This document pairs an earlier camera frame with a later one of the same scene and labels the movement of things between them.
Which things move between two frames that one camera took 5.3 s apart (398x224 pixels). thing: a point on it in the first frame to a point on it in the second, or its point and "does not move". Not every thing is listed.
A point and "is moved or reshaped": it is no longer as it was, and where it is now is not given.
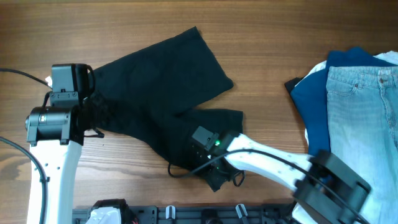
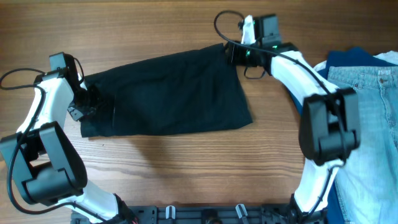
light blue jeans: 362,109 does not move
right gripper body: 214,177 to 244,53
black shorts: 141,98 is moved or reshaped
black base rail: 201,214 does not move
